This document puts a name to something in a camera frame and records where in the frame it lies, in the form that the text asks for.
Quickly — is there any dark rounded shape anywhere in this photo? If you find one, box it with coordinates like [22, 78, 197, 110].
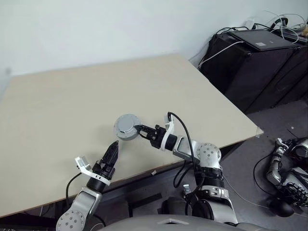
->
[160, 195, 191, 218]

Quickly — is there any white cable on case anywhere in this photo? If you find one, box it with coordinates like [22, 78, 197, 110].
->
[198, 40, 244, 68]

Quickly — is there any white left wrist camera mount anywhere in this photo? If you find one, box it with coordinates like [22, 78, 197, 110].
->
[74, 155, 112, 187]

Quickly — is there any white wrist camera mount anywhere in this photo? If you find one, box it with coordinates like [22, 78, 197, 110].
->
[74, 155, 112, 187]
[159, 115, 178, 153]

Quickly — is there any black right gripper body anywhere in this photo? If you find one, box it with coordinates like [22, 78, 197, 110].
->
[149, 124, 167, 149]

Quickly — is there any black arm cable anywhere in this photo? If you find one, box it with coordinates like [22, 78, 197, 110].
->
[65, 172, 84, 201]
[167, 111, 205, 189]

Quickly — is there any grey round motor lid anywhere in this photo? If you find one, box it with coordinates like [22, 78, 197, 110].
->
[115, 114, 141, 134]

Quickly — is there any grey robot torso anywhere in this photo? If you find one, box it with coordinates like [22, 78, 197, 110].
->
[95, 213, 243, 231]

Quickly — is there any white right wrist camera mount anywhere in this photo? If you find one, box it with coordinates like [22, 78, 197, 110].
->
[159, 115, 178, 153]

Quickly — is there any thin white wire loop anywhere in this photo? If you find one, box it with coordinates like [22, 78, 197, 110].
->
[262, 10, 307, 44]

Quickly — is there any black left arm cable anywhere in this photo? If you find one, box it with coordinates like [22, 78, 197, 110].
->
[65, 172, 84, 201]

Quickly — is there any large black equipment case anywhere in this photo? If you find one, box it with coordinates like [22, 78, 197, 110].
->
[198, 28, 308, 114]

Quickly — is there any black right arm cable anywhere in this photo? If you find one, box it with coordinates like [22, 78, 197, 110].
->
[167, 111, 205, 189]

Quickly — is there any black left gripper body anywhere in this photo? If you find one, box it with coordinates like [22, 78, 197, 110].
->
[92, 157, 116, 181]

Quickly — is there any black flat laptop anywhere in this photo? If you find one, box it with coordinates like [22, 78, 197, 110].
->
[227, 28, 298, 51]

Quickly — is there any grey motor housing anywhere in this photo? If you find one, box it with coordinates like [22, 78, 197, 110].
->
[113, 113, 142, 141]

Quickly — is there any black floor cable loop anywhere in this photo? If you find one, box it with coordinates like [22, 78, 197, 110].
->
[253, 153, 278, 193]

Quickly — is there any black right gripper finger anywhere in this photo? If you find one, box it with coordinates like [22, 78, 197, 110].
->
[138, 131, 155, 142]
[134, 124, 156, 133]

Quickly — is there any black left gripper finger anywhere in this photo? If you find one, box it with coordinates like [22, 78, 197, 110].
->
[110, 140, 120, 167]
[103, 141, 116, 166]

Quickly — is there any black dome-shaped object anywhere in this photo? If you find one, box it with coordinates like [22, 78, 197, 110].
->
[268, 200, 295, 218]

